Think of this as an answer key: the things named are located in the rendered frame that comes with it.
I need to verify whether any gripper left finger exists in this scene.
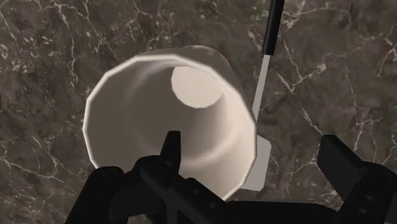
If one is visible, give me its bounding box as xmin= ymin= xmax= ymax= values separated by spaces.
xmin=64 ymin=130 xmax=230 ymax=224

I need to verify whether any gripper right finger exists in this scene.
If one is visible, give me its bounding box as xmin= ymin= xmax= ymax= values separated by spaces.
xmin=317 ymin=134 xmax=397 ymax=224

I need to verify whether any white cup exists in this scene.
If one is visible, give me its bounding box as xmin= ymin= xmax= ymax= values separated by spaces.
xmin=82 ymin=45 xmax=258 ymax=202

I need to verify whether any black-handled white spatula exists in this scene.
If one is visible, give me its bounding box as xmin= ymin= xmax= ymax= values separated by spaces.
xmin=240 ymin=0 xmax=286 ymax=192

